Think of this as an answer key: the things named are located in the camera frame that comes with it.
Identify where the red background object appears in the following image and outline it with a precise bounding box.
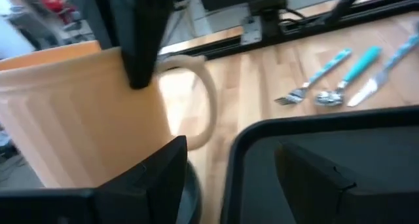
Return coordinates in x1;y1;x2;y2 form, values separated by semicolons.
41;0;79;24

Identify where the knife with teal patterned handle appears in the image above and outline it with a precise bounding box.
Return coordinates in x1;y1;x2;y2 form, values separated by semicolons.
346;32;419;107

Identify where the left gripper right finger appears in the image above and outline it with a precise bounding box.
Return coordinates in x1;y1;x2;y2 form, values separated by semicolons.
274;141;419;224

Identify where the peach ribbed ceramic mug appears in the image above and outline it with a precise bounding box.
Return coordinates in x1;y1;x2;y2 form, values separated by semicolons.
0;40;219;189

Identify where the black plastic serving tray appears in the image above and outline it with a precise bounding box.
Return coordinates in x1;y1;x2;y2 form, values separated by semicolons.
219;105;419;224

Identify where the black cable at frame rail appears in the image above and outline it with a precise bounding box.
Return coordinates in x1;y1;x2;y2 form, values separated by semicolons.
280;7;310;26

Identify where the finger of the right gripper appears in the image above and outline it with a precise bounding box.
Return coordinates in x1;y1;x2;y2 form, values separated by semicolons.
91;0;174;90

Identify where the grey metal bracket plate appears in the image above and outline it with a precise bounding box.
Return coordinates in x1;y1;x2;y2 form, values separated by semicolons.
240;16;263;47

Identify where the black aluminium table frame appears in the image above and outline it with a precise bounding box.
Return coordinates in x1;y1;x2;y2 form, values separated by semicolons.
156;0;419;61

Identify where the spoon with plain teal handle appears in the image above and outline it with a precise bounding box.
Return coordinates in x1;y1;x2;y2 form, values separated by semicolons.
314;46;383;107

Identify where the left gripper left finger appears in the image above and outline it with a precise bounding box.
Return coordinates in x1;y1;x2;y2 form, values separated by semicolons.
0;134;189;224

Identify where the fork with teal patterned handle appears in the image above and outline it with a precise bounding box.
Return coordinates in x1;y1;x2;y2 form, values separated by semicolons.
274;48;353;106

